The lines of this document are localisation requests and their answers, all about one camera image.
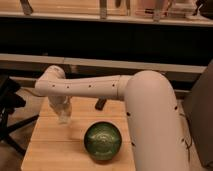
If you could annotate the dark cabinet at right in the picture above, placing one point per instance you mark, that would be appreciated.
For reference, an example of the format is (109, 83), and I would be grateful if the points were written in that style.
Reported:
(198, 107)

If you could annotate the green ceramic bowl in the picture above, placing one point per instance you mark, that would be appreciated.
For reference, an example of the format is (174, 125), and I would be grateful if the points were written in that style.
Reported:
(102, 141)

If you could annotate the black office chair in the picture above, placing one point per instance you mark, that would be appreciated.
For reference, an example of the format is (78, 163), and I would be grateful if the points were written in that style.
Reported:
(9, 101)

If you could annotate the black rectangular remote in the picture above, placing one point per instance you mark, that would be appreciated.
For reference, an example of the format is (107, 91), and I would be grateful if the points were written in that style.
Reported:
(100, 104)

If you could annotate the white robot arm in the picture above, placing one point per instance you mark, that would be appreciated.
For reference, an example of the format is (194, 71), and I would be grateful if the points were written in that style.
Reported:
(152, 112)

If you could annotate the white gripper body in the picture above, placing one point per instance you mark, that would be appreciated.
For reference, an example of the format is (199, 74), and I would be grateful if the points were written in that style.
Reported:
(60, 105)

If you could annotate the wooden table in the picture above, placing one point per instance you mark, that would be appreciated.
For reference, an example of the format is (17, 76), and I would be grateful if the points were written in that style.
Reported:
(60, 147)

